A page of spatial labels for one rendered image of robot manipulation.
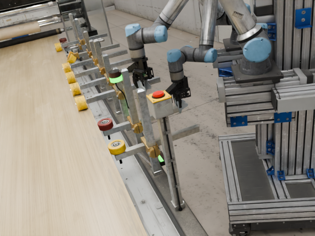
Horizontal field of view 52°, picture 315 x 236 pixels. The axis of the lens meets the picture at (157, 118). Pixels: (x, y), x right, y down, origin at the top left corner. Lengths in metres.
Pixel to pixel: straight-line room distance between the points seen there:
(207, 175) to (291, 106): 1.20
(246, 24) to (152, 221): 0.94
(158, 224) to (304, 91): 0.91
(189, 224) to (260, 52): 0.78
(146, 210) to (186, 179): 1.13
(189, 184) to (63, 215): 1.51
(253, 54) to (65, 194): 0.97
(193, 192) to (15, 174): 1.39
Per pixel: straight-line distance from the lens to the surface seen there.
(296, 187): 2.24
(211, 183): 2.57
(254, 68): 1.65
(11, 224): 1.31
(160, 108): 1.10
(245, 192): 2.18
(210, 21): 1.73
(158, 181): 1.56
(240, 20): 1.47
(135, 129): 1.69
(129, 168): 1.81
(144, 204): 1.58
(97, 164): 1.42
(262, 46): 1.48
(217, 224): 2.28
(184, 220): 1.36
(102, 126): 1.69
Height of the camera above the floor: 1.69
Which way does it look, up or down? 28 degrees down
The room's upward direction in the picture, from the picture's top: 11 degrees counter-clockwise
